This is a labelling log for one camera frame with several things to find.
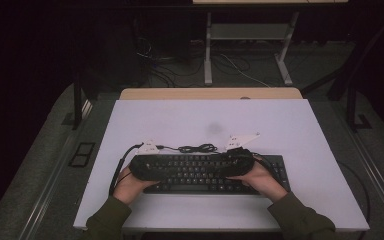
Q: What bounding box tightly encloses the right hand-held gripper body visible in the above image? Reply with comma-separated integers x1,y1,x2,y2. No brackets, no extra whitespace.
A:
219,132,261,178

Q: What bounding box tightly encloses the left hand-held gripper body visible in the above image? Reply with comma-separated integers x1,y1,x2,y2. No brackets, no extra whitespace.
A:
128,139,168,183

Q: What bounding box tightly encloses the black computer keyboard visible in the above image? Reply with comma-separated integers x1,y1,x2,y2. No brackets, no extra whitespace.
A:
143,153,292,196

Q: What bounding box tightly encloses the person's left hand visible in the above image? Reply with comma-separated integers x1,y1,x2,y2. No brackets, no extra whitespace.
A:
112,165,162,206

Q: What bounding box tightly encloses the person's right hand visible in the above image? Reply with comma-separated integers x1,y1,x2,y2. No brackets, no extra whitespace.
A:
227,162,290,204

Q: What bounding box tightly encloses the black metal stand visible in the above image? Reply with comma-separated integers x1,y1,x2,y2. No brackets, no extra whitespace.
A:
299,13,384,133
61,71,93,131

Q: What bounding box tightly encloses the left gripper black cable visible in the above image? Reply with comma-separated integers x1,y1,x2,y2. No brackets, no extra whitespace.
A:
108,142,145,197

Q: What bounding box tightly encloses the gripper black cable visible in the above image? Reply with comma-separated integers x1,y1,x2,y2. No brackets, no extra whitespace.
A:
108,142,145,197
253,152,372,240

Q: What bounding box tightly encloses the black keyboard cable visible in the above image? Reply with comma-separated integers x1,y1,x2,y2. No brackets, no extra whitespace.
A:
155,143,229,156

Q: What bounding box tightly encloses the white floor cable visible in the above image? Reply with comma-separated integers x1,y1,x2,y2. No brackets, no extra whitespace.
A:
219,53,272,89

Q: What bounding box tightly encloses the tangle of black floor cables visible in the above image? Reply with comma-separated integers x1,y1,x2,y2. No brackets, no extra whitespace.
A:
134,36,205,88

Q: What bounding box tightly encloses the aluminium floor rail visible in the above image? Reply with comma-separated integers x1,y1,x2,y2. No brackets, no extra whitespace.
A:
329,99,384,236
18,99,95,240

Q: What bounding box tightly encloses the white metal desk frame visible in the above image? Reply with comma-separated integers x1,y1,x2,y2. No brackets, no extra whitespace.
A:
193,0,349,87

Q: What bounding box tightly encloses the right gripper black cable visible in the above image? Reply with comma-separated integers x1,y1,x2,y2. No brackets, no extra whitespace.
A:
253,152,372,240

